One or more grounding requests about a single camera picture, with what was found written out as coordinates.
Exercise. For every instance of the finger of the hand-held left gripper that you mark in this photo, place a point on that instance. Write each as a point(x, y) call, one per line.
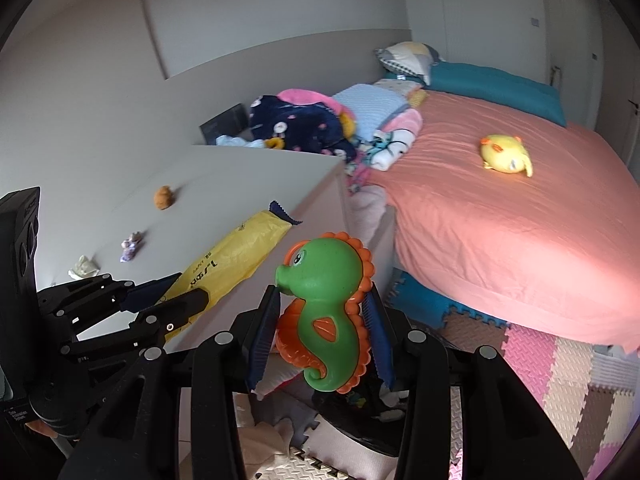
point(175, 310)
point(150, 291)

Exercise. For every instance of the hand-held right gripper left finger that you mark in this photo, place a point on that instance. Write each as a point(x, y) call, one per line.
point(265, 332)

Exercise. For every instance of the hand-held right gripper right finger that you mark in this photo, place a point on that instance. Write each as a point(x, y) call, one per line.
point(378, 342)

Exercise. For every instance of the green orange seahorse toy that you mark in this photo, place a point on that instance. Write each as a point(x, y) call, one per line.
point(325, 300)

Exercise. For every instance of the yellow plastic packet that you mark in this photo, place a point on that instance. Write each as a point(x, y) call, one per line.
point(235, 255)

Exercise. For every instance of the person's left hand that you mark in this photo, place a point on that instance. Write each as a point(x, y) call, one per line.
point(37, 427)

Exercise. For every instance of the small purple toy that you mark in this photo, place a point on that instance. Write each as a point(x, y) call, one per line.
point(131, 247)

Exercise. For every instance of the white crumpled tissue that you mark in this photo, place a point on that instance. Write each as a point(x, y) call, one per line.
point(83, 267)

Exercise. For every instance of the small orange plush toy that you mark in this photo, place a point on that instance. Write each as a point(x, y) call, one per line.
point(164, 197)

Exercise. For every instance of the beige cloth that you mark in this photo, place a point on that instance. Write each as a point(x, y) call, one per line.
point(270, 440)

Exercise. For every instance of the pale pink fluffy blanket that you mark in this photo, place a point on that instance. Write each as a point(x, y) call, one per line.
point(370, 207)

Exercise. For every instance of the foam puzzle mat tiles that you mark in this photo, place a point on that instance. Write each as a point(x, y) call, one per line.
point(530, 355)

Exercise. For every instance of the bed with pink sheet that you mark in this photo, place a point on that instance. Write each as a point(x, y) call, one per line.
point(500, 240)

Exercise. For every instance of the pale blue cloth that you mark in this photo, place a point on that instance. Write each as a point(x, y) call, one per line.
point(235, 141)

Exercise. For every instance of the black tablet device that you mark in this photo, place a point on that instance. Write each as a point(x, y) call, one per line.
point(225, 122)

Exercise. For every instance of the navy printed fleece blanket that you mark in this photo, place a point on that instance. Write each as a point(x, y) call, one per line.
point(300, 127)

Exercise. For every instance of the pink white folded cloth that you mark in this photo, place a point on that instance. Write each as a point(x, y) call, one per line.
point(400, 135)

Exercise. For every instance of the yellow duck plush toy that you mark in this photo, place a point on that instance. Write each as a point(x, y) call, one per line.
point(502, 156)

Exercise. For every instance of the light blue knitted blanket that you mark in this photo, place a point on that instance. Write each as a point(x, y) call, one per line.
point(370, 107)

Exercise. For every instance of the bright pink fleece cloth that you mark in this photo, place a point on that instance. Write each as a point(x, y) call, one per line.
point(300, 96)

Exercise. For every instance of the teal long pillow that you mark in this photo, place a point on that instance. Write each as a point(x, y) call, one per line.
point(495, 90)

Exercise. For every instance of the checked patchwork pillow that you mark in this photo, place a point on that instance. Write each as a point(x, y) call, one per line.
point(405, 60)

